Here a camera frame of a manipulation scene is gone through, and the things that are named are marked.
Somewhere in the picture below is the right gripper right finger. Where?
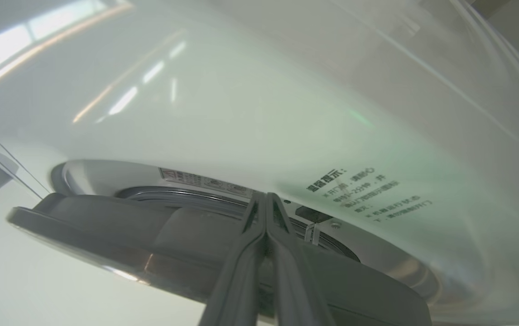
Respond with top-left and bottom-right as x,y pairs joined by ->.
266,192 -> 337,326

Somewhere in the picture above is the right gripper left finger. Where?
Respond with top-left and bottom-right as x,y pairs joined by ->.
198,192 -> 267,326

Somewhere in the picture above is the dark grey round glass door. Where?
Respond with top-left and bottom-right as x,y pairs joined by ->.
7,192 -> 432,326

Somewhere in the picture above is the white front-load washing machine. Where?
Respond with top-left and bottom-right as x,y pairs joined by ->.
0,0 -> 519,326

